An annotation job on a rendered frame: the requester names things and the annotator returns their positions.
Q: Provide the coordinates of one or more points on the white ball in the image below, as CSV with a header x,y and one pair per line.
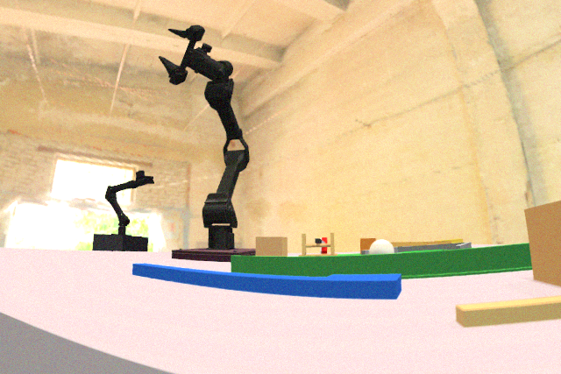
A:
x,y
381,246

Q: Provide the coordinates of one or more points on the tan rectangular block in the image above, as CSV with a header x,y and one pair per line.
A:
x,y
544,233
272,246

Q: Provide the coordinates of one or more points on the tan rectangular bar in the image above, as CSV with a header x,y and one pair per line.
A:
x,y
509,312

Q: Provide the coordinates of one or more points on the blue flat bar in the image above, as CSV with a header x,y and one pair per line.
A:
x,y
338,286

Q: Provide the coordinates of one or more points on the red putter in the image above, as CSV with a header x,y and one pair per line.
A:
x,y
320,241

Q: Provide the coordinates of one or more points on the green flat mat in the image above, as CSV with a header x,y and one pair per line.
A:
x,y
456,274

